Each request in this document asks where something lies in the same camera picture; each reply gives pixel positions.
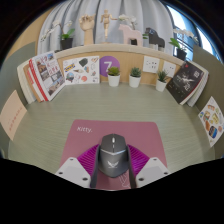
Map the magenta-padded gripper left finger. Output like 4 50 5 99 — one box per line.
54 143 101 190

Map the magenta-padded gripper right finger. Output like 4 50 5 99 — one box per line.
125 143 172 190

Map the dark grey computer mouse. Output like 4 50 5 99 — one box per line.
96 133 131 178

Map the mauve pink mouse pad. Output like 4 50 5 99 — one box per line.
59 119 168 191

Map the colourful illustrated white card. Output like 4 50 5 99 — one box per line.
197 96 224 148

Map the beige hardcover book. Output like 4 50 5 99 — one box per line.
0 89 28 142

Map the small plant in white pot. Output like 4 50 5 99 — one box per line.
128 66 143 89
107 66 121 88
155 69 169 93

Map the brown book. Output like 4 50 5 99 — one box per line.
23 63 44 103

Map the black cover book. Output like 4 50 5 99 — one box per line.
165 60 205 105

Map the red and white picture book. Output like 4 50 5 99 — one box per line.
28 50 67 102

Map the white sticker picture card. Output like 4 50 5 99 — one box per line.
62 55 101 86

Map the white thick book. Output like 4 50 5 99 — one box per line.
16 59 38 105

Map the green felt desk partition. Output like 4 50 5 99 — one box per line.
192 44 224 159
0 41 38 158

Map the round purple number sign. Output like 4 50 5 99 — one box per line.
98 55 121 78

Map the light wooden desk shelf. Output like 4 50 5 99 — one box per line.
54 43 186 86

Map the white orchid in black pot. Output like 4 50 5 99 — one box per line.
39 20 76 52
168 27 199 62

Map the black wooden horse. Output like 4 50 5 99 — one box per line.
144 27 166 51

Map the pink wooden horse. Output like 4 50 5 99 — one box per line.
118 23 144 46

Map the wooden hand model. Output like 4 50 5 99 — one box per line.
78 13 97 46

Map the wooden artist mannequin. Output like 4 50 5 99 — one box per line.
99 8 118 45

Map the dark framed window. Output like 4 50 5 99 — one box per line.
164 4 214 61

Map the white orchid behind horse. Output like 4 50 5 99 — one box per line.
118 13 138 31

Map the grey white curtain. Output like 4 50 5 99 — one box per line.
35 0 176 56

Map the white wall socket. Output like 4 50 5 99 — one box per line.
162 60 177 79
142 55 161 74

